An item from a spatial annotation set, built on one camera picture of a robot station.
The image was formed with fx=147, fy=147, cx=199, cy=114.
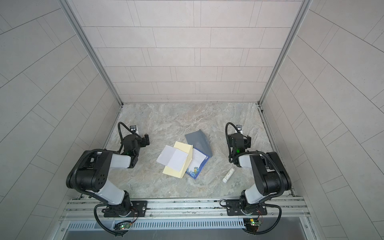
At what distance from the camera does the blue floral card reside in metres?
0.84

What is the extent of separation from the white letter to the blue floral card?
0.05m

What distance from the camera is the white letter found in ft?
2.83
